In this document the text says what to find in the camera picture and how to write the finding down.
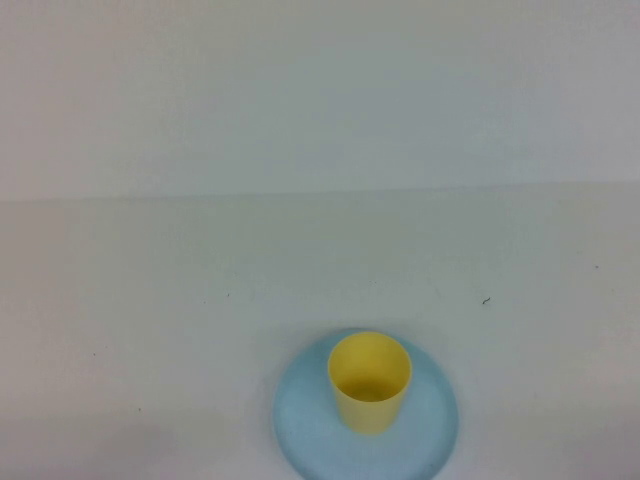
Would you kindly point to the yellow plastic cup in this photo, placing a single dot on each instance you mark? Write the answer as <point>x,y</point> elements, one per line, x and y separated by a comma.
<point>367,415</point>

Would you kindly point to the light blue round plate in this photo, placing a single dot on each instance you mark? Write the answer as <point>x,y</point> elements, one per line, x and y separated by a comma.
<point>320,450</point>

